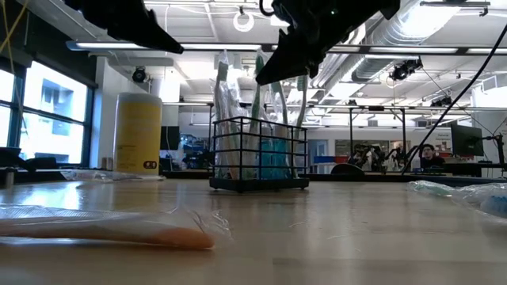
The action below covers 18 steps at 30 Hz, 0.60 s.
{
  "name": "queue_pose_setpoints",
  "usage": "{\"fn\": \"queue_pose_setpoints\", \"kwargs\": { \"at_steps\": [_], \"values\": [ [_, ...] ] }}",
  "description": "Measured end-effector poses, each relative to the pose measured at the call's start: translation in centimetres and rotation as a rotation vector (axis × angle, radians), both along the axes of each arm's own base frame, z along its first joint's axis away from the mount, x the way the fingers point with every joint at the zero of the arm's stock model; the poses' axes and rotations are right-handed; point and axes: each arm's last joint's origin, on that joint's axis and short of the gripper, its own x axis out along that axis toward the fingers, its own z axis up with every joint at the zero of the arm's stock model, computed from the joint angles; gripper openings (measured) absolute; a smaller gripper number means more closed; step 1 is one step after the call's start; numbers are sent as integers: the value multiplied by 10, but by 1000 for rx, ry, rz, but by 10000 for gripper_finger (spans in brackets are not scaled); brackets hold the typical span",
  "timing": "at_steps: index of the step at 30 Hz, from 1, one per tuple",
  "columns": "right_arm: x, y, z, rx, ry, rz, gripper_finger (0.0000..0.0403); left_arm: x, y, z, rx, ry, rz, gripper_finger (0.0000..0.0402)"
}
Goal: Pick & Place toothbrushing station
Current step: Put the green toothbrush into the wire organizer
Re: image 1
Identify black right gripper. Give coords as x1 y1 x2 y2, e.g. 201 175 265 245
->
256 0 381 86

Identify black wire basket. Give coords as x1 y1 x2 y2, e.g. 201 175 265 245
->
208 116 311 194

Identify purple toothbrush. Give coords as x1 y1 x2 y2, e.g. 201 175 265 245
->
59 169 166 183

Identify orange toothbrush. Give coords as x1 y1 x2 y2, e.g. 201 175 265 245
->
0 203 234 251

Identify black overhead light bar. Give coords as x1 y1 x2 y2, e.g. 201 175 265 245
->
66 40 507 55

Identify yellow wipes canister white lid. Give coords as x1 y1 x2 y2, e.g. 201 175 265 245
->
113 92 163 177

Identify background robot arms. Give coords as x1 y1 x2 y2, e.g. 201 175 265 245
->
340 144 417 171

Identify black screen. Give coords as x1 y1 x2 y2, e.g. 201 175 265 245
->
160 125 181 151

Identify person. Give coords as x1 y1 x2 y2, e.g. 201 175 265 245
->
418 142 447 170

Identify black computer monitor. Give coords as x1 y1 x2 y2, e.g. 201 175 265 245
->
450 123 485 158

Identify white ring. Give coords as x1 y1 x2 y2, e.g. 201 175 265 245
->
232 11 256 33

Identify black background rig frame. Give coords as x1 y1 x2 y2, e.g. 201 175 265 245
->
304 103 409 172

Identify large window with frame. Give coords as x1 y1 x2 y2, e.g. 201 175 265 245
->
0 59 96 167

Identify black ceiling camera cluster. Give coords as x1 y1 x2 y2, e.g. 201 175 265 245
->
390 57 424 82

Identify black aluminium table frame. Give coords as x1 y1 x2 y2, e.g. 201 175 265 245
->
0 165 507 188

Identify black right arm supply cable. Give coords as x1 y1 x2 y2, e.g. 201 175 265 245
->
400 23 507 175

